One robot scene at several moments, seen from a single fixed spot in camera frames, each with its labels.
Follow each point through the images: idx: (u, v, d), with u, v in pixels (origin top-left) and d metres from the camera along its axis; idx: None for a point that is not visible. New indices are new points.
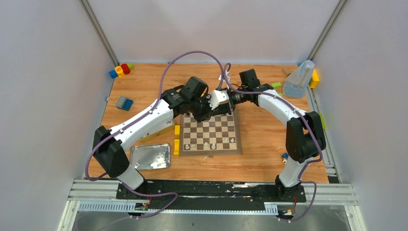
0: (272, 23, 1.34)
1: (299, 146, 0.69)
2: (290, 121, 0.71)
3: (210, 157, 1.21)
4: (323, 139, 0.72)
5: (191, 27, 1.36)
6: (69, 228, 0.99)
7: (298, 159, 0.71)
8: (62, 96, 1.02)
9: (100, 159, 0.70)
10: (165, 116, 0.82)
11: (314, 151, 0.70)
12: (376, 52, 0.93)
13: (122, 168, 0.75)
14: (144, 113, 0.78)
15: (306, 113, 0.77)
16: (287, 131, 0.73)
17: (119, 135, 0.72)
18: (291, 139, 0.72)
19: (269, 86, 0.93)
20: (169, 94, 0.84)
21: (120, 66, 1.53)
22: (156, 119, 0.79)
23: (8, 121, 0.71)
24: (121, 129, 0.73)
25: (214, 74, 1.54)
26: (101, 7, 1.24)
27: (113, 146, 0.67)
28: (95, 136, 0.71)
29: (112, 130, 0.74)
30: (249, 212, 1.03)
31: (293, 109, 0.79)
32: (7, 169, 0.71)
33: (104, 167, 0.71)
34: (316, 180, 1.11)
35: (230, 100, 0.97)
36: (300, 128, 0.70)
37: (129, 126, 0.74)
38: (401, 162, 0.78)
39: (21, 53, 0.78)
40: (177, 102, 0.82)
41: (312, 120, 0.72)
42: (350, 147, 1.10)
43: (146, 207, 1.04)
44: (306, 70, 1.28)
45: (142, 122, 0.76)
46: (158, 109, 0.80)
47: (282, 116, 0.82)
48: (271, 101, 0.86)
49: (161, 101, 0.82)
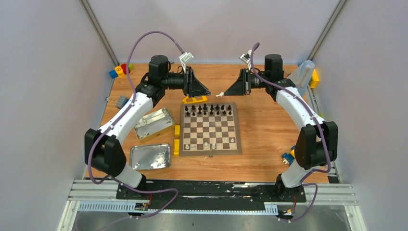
0: (272, 23, 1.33)
1: (307, 154, 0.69)
2: (306, 128, 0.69)
3: (210, 157, 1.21)
4: (334, 151, 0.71)
5: (191, 27, 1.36)
6: (69, 228, 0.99)
7: (304, 165, 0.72)
8: (62, 95, 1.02)
9: (98, 161, 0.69)
10: (146, 106, 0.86)
11: (323, 161, 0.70)
12: (376, 51, 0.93)
13: (120, 164, 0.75)
14: (127, 107, 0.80)
15: (324, 121, 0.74)
16: (299, 136, 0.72)
17: (111, 131, 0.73)
18: (301, 147, 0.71)
19: (291, 83, 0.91)
20: (143, 86, 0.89)
21: (120, 66, 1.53)
22: (139, 110, 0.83)
23: (8, 122, 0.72)
24: (111, 125, 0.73)
25: (214, 74, 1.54)
26: (101, 6, 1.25)
27: (109, 142, 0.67)
28: (86, 140, 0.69)
29: (102, 129, 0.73)
30: (249, 212, 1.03)
31: (311, 115, 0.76)
32: (7, 168, 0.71)
33: (103, 168, 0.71)
34: (317, 180, 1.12)
35: (248, 82, 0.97)
36: (314, 137, 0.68)
37: (117, 121, 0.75)
38: (400, 162, 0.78)
39: (22, 54, 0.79)
40: (153, 91, 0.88)
41: (329, 130, 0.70)
42: (350, 147, 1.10)
43: (146, 207, 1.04)
44: (306, 70, 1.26)
45: (128, 115, 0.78)
46: (138, 100, 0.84)
47: (298, 119, 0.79)
48: (290, 101, 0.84)
49: (138, 95, 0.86)
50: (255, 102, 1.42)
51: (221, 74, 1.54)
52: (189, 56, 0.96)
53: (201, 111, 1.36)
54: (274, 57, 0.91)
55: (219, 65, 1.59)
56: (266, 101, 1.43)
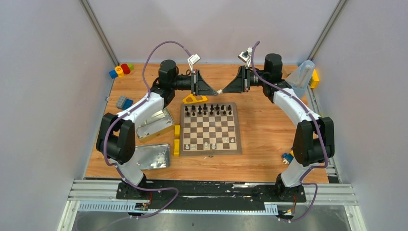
0: (272, 23, 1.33)
1: (305, 150, 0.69)
2: (302, 123, 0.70)
3: (210, 157, 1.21)
4: (331, 146, 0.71)
5: (191, 27, 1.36)
6: (69, 228, 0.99)
7: (302, 161, 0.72)
8: (62, 95, 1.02)
9: (109, 147, 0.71)
10: (159, 104, 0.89)
11: (321, 156, 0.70)
12: (375, 52, 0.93)
13: (131, 151, 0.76)
14: (142, 101, 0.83)
15: (320, 117, 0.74)
16: (296, 133, 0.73)
17: (127, 117, 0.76)
18: (299, 142, 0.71)
19: (287, 85, 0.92)
20: (156, 88, 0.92)
21: (120, 66, 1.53)
22: (152, 107, 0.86)
23: (8, 123, 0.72)
24: (129, 111, 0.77)
25: (215, 74, 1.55)
26: (100, 6, 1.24)
27: (125, 125, 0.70)
28: (102, 123, 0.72)
29: (119, 114, 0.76)
30: (249, 212, 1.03)
31: (306, 111, 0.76)
32: (8, 168, 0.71)
33: (113, 154, 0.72)
34: (317, 180, 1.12)
35: (248, 79, 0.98)
36: (311, 133, 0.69)
37: (134, 109, 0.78)
38: (399, 162, 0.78)
39: (22, 55, 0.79)
40: (165, 94, 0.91)
41: (325, 124, 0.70)
42: (349, 147, 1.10)
43: (146, 207, 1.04)
44: (306, 70, 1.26)
45: (143, 107, 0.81)
46: (153, 97, 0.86)
47: (295, 116, 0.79)
48: (286, 100, 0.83)
49: (154, 93, 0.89)
50: (255, 102, 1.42)
51: (221, 74, 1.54)
52: (197, 57, 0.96)
53: (201, 111, 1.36)
54: (274, 58, 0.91)
55: (219, 65, 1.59)
56: (267, 101, 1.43)
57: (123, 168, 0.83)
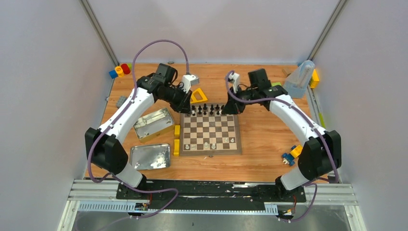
0: (271, 23, 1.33)
1: (314, 168, 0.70)
2: (309, 141, 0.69)
3: (210, 157, 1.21)
4: (339, 160, 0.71)
5: (191, 27, 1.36)
6: (69, 228, 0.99)
7: (312, 177, 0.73)
8: (62, 95, 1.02)
9: (100, 160, 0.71)
10: (146, 101, 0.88)
11: (328, 170, 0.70)
12: (375, 52, 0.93)
13: (122, 161, 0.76)
14: (127, 104, 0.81)
15: (325, 131, 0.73)
16: (303, 150, 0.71)
17: (111, 130, 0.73)
18: (307, 159, 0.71)
19: (283, 90, 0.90)
20: (143, 81, 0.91)
21: (120, 66, 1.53)
22: (139, 106, 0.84)
23: (7, 122, 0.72)
24: (111, 124, 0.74)
25: (215, 74, 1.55)
26: (100, 6, 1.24)
27: (109, 142, 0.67)
28: (86, 139, 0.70)
29: (102, 128, 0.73)
30: (249, 212, 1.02)
31: (312, 126, 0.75)
32: (8, 168, 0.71)
33: (105, 167, 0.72)
34: (317, 180, 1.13)
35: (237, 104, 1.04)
36: (319, 151, 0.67)
37: (117, 120, 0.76)
38: (399, 162, 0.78)
39: (21, 55, 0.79)
40: (154, 86, 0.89)
41: (332, 140, 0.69)
42: (348, 147, 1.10)
43: (146, 207, 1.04)
44: (306, 70, 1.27)
45: (128, 111, 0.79)
46: (138, 96, 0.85)
47: (298, 131, 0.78)
48: (286, 111, 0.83)
49: (138, 91, 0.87)
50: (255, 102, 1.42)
51: (221, 74, 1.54)
52: (195, 78, 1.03)
53: (201, 111, 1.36)
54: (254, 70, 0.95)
55: (219, 65, 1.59)
56: None
57: (118, 177, 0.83)
